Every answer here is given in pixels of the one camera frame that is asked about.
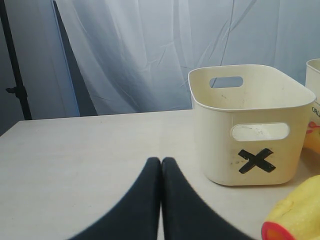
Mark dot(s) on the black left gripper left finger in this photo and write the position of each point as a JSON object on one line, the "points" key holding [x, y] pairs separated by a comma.
{"points": [[136, 215]]}

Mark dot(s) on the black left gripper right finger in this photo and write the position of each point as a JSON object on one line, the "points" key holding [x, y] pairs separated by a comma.
{"points": [[185, 216]]}

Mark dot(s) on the headless yellow chicken body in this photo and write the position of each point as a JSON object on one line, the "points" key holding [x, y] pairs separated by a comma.
{"points": [[297, 216]]}

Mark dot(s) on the small yellow rubber chicken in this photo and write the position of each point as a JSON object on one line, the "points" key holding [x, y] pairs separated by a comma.
{"points": [[312, 137]]}

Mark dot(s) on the cream bin marked X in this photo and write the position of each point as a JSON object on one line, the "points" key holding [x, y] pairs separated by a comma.
{"points": [[249, 123]]}

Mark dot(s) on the white backdrop curtain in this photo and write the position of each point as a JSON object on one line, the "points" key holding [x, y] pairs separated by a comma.
{"points": [[135, 55]]}

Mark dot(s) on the black light stand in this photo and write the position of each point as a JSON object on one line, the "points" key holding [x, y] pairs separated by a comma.
{"points": [[19, 89]]}

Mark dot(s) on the cream bin marked O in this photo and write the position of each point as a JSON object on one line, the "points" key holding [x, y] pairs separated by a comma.
{"points": [[312, 82]]}

